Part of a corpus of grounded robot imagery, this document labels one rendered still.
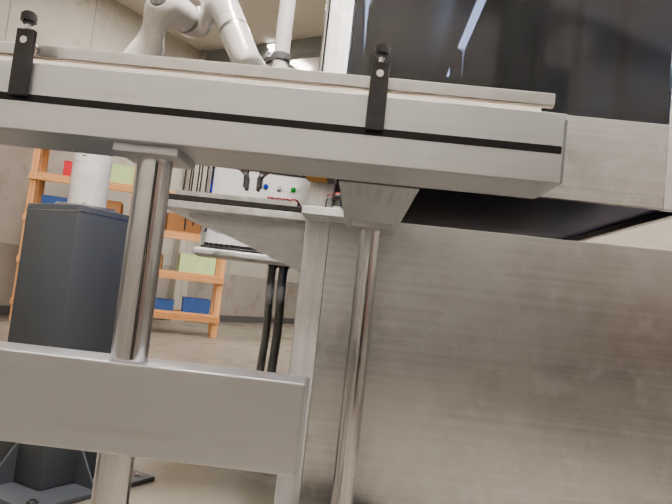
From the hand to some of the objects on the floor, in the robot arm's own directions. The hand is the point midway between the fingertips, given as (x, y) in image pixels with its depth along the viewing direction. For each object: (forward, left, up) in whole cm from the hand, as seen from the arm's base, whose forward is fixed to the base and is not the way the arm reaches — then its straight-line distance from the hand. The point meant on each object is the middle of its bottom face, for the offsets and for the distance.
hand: (252, 183), depth 180 cm
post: (+25, -2, -97) cm, 100 cm away
